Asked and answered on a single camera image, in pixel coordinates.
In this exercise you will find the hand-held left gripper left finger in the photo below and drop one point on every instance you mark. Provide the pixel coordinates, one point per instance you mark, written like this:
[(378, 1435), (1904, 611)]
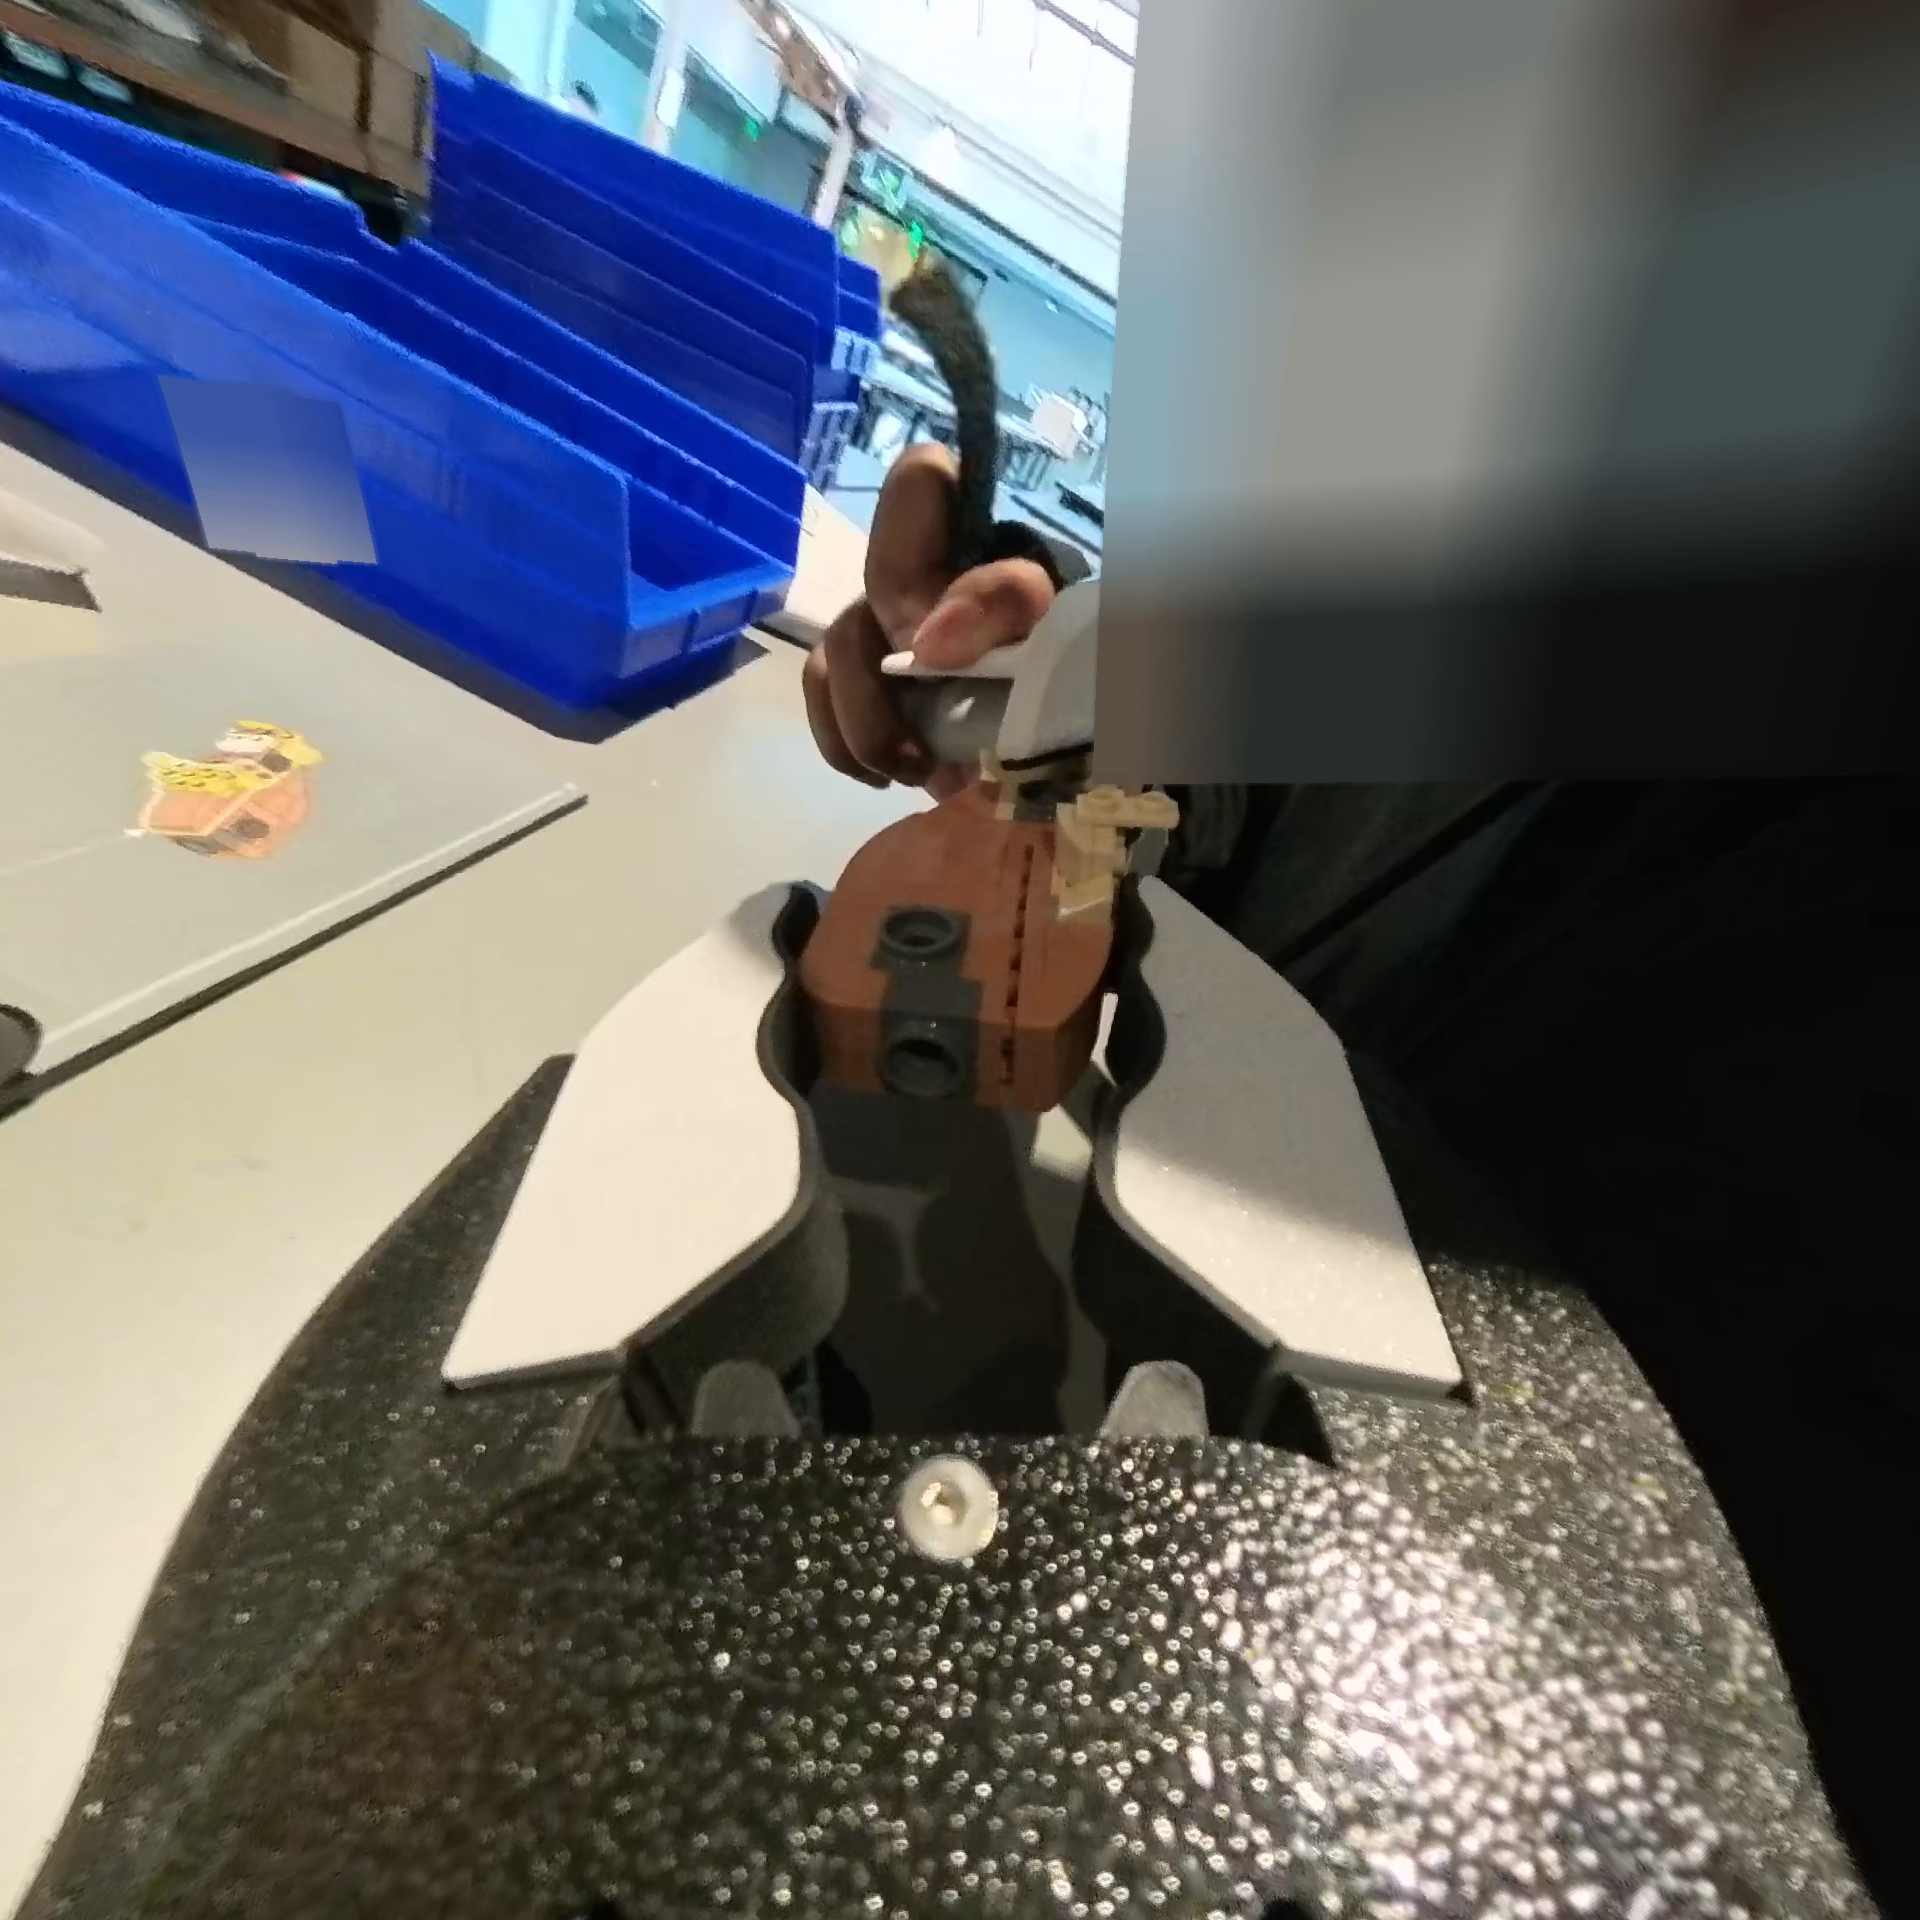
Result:
[(632, 1187)]

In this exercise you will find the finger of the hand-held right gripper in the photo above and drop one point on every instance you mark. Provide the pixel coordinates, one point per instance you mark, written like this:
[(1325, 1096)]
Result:
[(1049, 672)]

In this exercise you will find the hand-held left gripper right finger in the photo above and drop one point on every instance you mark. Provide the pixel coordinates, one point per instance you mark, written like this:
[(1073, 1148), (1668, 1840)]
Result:
[(1273, 1187)]

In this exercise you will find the tan brick assembly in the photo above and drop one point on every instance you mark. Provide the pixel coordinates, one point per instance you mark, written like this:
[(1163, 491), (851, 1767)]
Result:
[(1102, 848)]

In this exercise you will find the orange and tan brick model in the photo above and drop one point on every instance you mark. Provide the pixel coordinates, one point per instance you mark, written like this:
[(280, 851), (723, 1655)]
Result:
[(960, 946)]

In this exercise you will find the blue plastic bin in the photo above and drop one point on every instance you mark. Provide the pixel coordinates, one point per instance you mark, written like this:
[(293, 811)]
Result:
[(376, 450), (632, 270)]

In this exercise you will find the grey desk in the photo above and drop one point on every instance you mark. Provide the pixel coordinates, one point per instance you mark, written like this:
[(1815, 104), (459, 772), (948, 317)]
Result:
[(452, 1048)]

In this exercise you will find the person's right hand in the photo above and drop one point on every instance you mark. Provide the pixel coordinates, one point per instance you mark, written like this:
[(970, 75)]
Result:
[(900, 597)]

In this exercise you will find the grey instruction booklet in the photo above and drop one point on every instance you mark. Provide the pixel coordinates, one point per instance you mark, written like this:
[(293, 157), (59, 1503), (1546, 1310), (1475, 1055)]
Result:
[(227, 839)]

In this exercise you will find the brown cardboard panel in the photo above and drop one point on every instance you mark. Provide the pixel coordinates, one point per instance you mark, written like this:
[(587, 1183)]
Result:
[(332, 89)]

